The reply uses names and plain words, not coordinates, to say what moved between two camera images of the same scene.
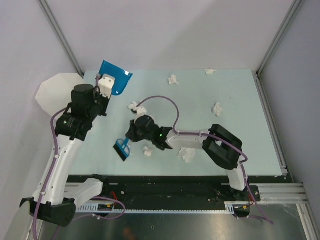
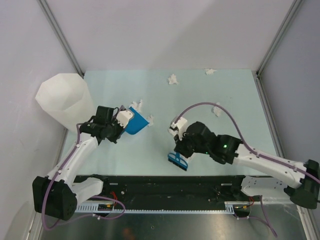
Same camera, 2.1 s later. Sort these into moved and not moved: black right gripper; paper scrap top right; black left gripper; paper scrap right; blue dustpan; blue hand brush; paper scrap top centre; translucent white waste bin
Moved: black right gripper; blue dustpan; black left gripper; blue hand brush
Not moved: paper scrap right; paper scrap top centre; translucent white waste bin; paper scrap top right
